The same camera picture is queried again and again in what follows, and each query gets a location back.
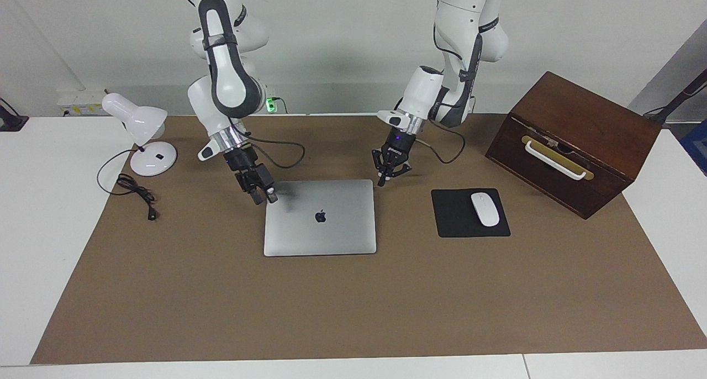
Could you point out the blue crate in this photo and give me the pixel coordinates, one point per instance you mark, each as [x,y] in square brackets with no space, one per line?
[697,147]

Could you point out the white computer mouse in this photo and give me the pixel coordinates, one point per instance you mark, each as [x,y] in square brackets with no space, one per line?
[485,209]

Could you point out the white desk lamp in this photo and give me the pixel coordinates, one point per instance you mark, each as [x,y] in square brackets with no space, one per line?
[138,119]

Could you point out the black mouse pad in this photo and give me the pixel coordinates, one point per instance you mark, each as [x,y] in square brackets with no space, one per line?
[453,219]

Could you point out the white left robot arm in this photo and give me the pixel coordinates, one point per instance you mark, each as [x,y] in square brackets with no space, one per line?
[469,14]

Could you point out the silver grey laptop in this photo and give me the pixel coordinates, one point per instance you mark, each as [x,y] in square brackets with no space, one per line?
[331,235]

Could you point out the brown table mat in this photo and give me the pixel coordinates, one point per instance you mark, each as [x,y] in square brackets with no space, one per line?
[331,301]

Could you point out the dark brown wooden box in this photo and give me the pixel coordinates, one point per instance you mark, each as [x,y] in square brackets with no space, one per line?
[585,114]

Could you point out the white power strip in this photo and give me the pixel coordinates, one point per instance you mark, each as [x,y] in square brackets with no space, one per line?
[77,103]

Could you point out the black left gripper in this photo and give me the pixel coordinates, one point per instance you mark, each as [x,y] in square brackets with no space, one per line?
[397,144]

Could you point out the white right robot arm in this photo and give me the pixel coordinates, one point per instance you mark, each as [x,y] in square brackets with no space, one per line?
[226,75]

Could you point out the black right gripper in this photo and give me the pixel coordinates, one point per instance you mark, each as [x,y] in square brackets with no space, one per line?
[248,166]

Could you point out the black stand foot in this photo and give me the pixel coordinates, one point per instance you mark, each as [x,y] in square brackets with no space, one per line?
[11,122]

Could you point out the black tripod leg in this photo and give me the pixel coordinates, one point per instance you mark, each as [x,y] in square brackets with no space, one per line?
[679,100]

